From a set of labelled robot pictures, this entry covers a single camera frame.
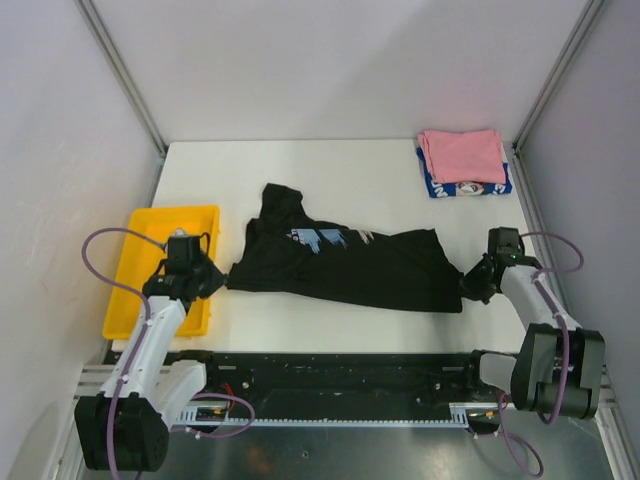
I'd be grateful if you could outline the black printed t-shirt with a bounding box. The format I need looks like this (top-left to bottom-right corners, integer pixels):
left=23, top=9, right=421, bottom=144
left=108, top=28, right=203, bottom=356
left=226, top=184, right=463, bottom=314

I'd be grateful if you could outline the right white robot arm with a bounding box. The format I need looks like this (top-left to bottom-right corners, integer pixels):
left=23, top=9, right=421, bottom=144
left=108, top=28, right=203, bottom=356
left=461, top=253, right=605, bottom=424

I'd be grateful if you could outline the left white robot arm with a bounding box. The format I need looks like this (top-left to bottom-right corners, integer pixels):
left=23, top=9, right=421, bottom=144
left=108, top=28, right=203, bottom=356
left=74, top=257, right=225, bottom=477

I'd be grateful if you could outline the yellow plastic bin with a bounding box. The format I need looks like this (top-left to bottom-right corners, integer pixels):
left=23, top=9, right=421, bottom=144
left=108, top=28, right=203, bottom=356
left=102, top=205, right=220, bottom=340

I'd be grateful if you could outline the folded blue printed t-shirt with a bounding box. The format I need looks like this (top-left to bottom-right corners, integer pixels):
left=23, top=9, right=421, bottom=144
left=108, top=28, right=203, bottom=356
left=415, top=147, right=513, bottom=199

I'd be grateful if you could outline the folded pink t-shirt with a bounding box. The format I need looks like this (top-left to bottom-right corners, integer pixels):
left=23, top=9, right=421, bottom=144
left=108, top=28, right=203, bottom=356
left=417, top=129, right=506, bottom=184

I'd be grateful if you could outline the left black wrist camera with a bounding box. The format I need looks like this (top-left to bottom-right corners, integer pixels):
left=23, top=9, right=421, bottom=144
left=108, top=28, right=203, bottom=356
left=166, top=233, right=211, bottom=270

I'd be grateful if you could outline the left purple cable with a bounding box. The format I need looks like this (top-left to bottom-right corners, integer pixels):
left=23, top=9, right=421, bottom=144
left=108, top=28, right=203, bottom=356
left=81, top=227, right=256, bottom=480

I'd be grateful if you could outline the purple cable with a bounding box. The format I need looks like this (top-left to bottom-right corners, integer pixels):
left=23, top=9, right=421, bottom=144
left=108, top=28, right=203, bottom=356
left=81, top=227, right=256, bottom=480
left=499, top=230, right=586, bottom=476

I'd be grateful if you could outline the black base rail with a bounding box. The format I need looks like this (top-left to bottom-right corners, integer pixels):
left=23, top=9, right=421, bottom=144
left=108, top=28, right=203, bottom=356
left=165, top=350, right=498, bottom=419

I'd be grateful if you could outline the grey slotted cable duct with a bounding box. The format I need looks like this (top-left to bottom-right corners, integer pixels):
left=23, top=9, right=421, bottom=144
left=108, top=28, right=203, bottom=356
left=174, top=404, right=469, bottom=430

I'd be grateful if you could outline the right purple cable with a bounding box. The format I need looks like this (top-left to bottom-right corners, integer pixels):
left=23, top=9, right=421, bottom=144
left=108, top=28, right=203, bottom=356
left=499, top=230, right=586, bottom=476

